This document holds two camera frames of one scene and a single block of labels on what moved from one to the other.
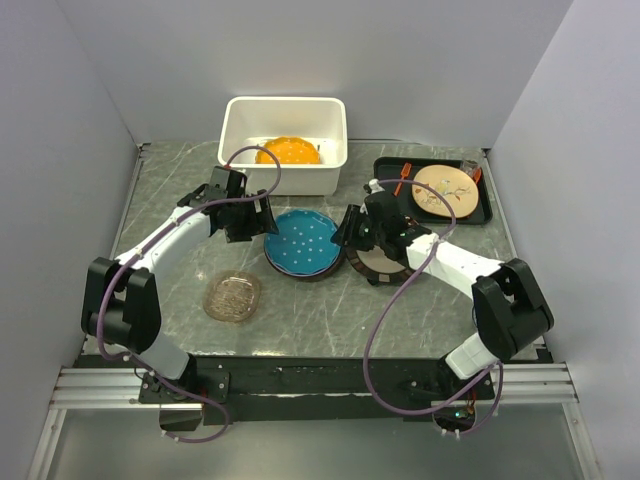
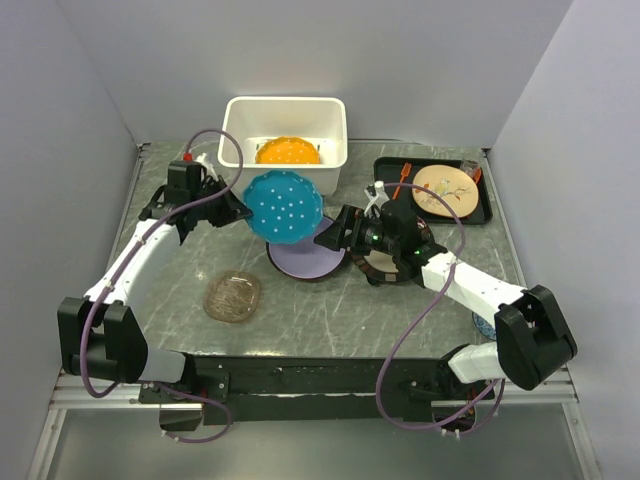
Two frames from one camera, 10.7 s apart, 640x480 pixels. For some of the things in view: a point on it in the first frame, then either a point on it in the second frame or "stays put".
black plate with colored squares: [376, 266] stays put
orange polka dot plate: [289, 150] stays put
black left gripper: [260, 222] → [233, 211]
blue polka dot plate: [303, 243] → [286, 208]
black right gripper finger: [346, 234] stays put
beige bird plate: [458, 185] stays put
